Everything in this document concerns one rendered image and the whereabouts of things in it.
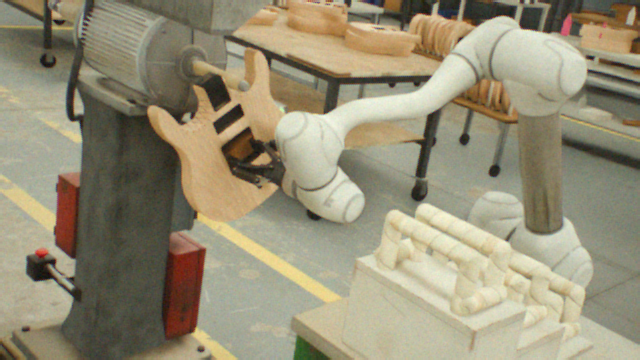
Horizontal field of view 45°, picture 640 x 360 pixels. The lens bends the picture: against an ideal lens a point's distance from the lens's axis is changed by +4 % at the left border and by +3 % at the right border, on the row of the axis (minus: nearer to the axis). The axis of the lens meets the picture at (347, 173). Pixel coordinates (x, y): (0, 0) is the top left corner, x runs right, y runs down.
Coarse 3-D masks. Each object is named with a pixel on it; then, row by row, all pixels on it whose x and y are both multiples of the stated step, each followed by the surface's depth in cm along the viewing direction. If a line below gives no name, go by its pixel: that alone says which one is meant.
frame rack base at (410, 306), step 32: (352, 288) 137; (384, 288) 131; (416, 288) 128; (448, 288) 130; (352, 320) 138; (384, 320) 132; (416, 320) 126; (448, 320) 121; (480, 320) 121; (512, 320) 125; (384, 352) 133; (416, 352) 127; (448, 352) 122; (480, 352) 121; (512, 352) 130
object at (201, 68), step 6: (198, 66) 191; (204, 66) 190; (210, 66) 190; (198, 72) 192; (204, 72) 190; (216, 72) 187; (222, 72) 186; (228, 78) 184; (234, 78) 183; (240, 78) 183; (228, 84) 184; (234, 84) 182
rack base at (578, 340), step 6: (576, 336) 156; (570, 342) 153; (576, 342) 153; (582, 342) 154; (588, 342) 154; (564, 348) 150; (570, 348) 151; (576, 348) 151; (582, 348) 152; (588, 348) 153; (558, 354) 148; (564, 354) 148; (570, 354) 149; (576, 354) 150
